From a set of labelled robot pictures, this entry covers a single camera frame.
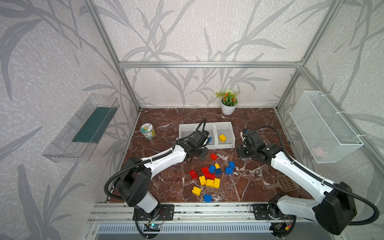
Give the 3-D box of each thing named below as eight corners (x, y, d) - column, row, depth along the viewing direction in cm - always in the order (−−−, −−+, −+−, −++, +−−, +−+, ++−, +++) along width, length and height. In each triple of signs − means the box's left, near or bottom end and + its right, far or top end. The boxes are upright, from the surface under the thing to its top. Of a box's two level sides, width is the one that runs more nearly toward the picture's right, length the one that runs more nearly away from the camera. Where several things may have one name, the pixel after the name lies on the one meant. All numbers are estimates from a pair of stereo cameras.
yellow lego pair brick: (205, 188, 83) (205, 187, 81) (205, 180, 86) (205, 178, 84) (220, 188, 83) (220, 187, 81) (219, 180, 86) (220, 178, 84)
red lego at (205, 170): (210, 182, 85) (210, 181, 83) (200, 170, 90) (200, 169, 88) (215, 178, 87) (215, 176, 85) (205, 166, 91) (206, 165, 89)
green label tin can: (142, 140, 104) (138, 133, 97) (145, 130, 109) (142, 123, 102) (153, 140, 104) (150, 133, 97) (156, 130, 109) (153, 123, 102)
